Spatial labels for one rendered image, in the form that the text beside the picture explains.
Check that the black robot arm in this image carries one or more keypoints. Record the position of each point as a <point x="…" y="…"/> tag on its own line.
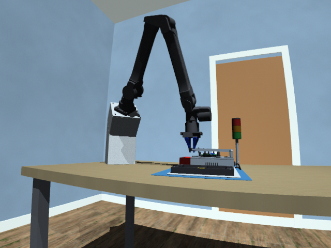
<point x="134" y="88"/>

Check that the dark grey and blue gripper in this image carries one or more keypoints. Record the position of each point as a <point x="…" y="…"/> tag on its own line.
<point x="191" y="129"/>

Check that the red bin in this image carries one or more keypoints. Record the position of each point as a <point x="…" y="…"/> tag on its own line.
<point x="184" y="160"/>

